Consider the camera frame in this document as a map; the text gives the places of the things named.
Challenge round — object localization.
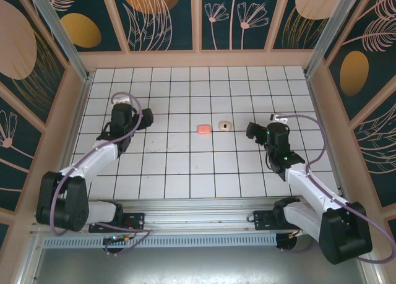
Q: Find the grey metal sheet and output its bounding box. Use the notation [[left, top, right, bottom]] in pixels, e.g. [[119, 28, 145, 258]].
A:
[[29, 231, 372, 284]]

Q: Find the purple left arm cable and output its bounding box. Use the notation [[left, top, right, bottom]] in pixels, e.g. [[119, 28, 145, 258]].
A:
[[49, 92, 152, 257]]

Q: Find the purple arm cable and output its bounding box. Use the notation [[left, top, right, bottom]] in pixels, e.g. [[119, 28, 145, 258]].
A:
[[277, 114, 393, 264], [49, 92, 152, 257]]

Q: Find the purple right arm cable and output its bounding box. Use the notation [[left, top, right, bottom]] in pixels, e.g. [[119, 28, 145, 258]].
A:
[[277, 114, 393, 264]]

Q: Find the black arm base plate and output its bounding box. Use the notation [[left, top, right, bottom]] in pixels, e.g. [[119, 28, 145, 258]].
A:
[[252, 209, 280, 231], [123, 212, 146, 234]]

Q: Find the aluminium frame post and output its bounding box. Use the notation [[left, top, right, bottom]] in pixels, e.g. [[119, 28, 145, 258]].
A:
[[26, 0, 94, 81], [304, 0, 363, 78]]

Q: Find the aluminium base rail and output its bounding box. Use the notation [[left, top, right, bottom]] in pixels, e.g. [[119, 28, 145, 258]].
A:
[[83, 199, 366, 236]]

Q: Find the grey slotted cable duct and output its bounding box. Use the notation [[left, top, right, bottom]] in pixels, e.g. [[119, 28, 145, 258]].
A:
[[42, 233, 278, 248]]

